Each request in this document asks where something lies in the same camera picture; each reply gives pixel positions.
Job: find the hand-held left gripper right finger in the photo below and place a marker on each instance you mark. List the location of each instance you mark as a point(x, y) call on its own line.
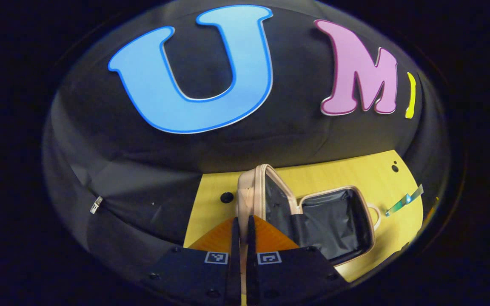
point(251, 263)

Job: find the black backdrop cloth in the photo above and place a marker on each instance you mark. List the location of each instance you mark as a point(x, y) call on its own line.
point(143, 170)

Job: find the white and blue tube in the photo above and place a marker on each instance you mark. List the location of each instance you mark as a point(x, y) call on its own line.
point(404, 199)

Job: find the beige suitcase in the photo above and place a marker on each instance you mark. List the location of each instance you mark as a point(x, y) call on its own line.
point(334, 221)

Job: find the silver cloth clip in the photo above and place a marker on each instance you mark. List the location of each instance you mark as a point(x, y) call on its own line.
point(96, 205)

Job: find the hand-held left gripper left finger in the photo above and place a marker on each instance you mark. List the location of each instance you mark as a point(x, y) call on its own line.
point(235, 263)

